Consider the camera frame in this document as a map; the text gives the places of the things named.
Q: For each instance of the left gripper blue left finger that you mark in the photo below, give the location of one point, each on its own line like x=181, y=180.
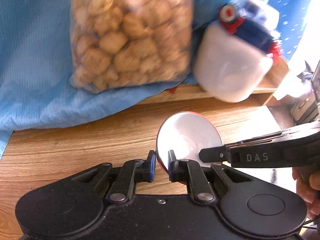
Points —
x=130, y=174

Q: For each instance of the blue striped cloth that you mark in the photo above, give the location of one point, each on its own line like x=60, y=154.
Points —
x=36, y=64

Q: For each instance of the blue polka dot curtain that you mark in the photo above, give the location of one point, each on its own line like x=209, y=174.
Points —
x=292, y=22

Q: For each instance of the white jug blue lid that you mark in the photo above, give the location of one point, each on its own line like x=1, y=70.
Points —
x=238, y=50

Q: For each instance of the red-rimmed white bowl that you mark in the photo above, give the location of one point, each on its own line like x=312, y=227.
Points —
x=185, y=133

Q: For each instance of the person's right hand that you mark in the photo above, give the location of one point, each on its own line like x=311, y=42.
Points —
x=308, y=192

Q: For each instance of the clear bag of biscuits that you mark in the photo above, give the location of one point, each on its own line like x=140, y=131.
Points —
x=125, y=43

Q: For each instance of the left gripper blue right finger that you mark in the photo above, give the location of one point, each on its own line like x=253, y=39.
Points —
x=190, y=173

